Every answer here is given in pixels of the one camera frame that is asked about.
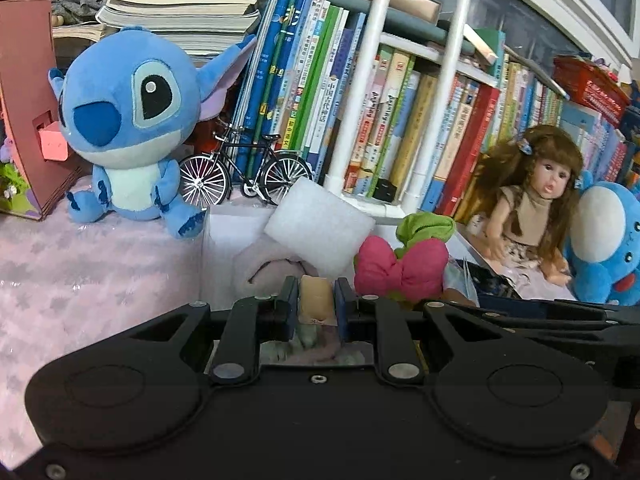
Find miniature black bicycle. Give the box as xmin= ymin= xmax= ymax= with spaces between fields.
xmin=178 ymin=122 xmax=314 ymax=209

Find pink star-patterned blanket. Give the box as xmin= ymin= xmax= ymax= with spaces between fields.
xmin=0 ymin=175 xmax=581 ymax=466

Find purple cloth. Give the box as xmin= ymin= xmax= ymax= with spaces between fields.
xmin=295 ymin=325 xmax=353 ymax=363

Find blue big-eared alien plush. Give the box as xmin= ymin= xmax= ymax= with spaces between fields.
xmin=47 ymin=27 xmax=258 ymax=239

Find dark green lying book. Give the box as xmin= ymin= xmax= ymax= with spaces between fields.
xmin=327 ymin=0 xmax=476 ymax=56

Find long-haired baby doll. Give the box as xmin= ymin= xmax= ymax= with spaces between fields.
xmin=470 ymin=125 xmax=586 ymax=287

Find green toy figures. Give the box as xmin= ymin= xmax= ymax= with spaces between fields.
xmin=0 ymin=135 xmax=33 ymax=211

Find stack of lying books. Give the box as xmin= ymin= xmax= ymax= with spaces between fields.
xmin=52 ymin=0 xmax=262 ymax=57

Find red-brown wooden house model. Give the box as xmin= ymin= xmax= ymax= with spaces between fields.
xmin=0 ymin=0 xmax=93 ymax=222

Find row of upright books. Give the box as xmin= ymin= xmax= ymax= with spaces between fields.
xmin=235 ymin=0 xmax=640 ymax=217

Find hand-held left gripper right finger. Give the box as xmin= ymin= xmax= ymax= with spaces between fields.
xmin=334 ymin=277 xmax=517 ymax=384

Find blue white-bellied plush toy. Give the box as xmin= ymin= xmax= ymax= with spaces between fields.
xmin=562 ymin=170 xmax=640 ymax=307

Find red plastic basket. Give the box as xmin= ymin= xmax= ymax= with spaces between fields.
xmin=552 ymin=55 xmax=633 ymax=128

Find pink and green plush toy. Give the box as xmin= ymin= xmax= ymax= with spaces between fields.
xmin=354 ymin=234 xmax=449 ymax=305

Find beige soft toy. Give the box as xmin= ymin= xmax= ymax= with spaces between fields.
xmin=298 ymin=275 xmax=335 ymax=326

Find dark blue floral cloth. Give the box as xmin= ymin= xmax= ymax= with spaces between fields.
xmin=452 ymin=257 xmax=523 ymax=301

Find green ruffled cloth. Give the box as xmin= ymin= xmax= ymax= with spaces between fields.
xmin=395 ymin=211 xmax=457 ymax=256

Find white foam block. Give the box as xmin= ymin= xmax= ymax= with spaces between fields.
xmin=263 ymin=178 xmax=377 ymax=277

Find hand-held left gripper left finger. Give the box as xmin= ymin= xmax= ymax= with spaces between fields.
xmin=115 ymin=276 xmax=301 ymax=386

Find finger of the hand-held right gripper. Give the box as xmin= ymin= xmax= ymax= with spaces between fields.
xmin=482 ymin=299 xmax=640 ymax=362

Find white cardboard box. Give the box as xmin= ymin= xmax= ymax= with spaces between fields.
xmin=199 ymin=204 xmax=531 ymax=311

